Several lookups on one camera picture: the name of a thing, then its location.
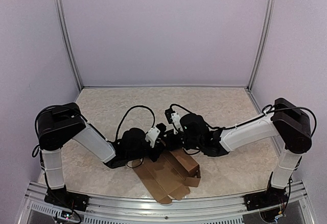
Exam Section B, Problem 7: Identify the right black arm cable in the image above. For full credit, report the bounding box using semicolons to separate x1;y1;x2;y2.
169;103;317;138

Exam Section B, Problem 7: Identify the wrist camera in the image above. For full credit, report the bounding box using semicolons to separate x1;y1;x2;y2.
145;123;167;148
165;108;183;134

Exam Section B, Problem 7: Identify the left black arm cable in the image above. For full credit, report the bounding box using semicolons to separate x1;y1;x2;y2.
115;105;156;143

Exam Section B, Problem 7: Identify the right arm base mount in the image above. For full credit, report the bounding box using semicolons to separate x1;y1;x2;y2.
244;190;288;211

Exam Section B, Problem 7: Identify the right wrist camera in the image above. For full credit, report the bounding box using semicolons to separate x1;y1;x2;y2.
165;108;183;134

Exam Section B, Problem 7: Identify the aluminium frame post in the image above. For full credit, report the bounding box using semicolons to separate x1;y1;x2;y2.
54;0;84;92
247;0;275;93

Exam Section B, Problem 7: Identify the brown cardboard box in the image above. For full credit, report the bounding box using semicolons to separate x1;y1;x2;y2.
132;149;201;205

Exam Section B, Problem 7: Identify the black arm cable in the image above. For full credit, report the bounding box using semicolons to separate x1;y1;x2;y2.
115;105;156;143
169;103;317;138

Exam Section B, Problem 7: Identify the front aluminium rail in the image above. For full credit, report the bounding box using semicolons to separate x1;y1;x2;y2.
24;180;315;224

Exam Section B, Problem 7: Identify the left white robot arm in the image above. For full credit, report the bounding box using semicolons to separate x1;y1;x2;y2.
34;103;167;206

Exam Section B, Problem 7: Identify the right aluminium frame post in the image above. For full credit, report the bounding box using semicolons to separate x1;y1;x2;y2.
247;0;275;93

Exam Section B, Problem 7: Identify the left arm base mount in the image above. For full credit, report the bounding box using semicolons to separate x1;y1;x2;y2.
44;189;89;212

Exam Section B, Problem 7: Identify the left aluminium frame post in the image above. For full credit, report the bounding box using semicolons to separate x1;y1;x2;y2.
54;0;84;92

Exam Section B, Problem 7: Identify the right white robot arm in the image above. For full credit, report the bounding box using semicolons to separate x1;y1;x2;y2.
165;97;317;206

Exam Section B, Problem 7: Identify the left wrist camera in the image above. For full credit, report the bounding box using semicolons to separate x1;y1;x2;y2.
145;123;167;148

